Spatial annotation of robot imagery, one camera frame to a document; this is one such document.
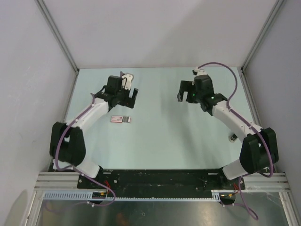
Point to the red white staple box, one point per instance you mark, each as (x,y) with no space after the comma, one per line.
(120,119)

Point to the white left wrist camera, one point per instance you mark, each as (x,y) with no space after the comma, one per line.
(127,79)

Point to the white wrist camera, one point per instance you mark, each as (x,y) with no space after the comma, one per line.
(127,79)
(199,74)

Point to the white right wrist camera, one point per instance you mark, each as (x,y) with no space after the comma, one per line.
(199,74)

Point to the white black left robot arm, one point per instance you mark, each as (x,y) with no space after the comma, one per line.
(67,143)

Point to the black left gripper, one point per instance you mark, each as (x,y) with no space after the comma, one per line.
(129,101)

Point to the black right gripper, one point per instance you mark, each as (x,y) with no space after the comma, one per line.
(185,85)

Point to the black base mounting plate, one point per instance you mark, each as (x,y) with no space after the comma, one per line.
(165,192)

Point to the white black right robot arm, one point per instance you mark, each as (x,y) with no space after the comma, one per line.
(259,146)

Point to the aluminium frame rail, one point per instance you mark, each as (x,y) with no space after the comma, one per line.
(147,178)

